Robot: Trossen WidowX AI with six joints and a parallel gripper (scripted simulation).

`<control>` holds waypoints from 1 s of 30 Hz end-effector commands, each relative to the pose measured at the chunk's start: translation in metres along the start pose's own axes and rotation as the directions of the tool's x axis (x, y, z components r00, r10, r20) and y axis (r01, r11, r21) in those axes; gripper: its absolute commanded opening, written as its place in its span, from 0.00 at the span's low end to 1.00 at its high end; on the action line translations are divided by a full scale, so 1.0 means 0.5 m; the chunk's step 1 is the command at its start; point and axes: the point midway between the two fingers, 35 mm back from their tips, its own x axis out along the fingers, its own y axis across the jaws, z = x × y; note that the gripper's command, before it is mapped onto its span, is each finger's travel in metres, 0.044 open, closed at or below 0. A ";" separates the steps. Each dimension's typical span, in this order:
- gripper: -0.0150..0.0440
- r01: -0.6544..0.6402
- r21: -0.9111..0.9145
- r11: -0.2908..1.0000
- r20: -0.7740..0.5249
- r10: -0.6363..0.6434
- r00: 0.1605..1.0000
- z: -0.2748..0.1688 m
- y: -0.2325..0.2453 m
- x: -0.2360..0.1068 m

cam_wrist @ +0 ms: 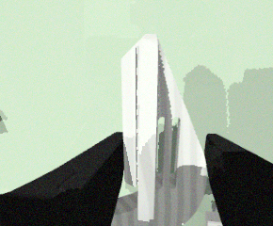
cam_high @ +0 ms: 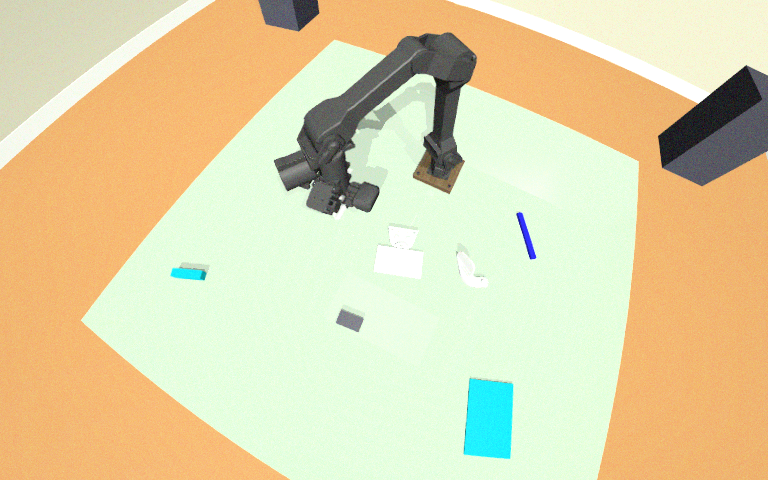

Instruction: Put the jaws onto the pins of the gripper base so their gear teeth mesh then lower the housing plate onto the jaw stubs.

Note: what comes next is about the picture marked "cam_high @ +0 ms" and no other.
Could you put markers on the cyan rectangular block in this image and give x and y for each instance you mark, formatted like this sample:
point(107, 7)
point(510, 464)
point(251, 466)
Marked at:
point(188, 274)

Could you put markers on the blue flat bar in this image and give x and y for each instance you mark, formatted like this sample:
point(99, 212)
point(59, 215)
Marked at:
point(527, 239)

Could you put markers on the cyan flat rectangular plate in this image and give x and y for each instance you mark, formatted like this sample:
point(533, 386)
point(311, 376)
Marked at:
point(489, 419)

